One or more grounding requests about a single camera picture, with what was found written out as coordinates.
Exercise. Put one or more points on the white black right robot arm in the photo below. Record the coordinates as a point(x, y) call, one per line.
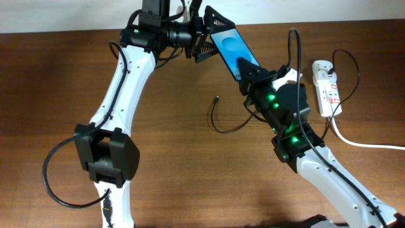
point(285, 109)

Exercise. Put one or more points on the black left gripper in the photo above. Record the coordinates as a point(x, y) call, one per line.
point(206, 27)

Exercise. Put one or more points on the white power strip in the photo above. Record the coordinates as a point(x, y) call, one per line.
point(328, 95)

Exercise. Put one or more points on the white USB charger plug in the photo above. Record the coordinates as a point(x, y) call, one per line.
point(321, 77)

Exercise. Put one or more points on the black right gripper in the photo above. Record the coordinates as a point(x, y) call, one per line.
point(252, 85)

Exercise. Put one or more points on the blue Galaxy smartphone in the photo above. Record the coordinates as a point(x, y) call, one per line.
point(231, 47)

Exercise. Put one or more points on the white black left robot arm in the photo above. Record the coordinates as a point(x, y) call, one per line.
point(104, 146)

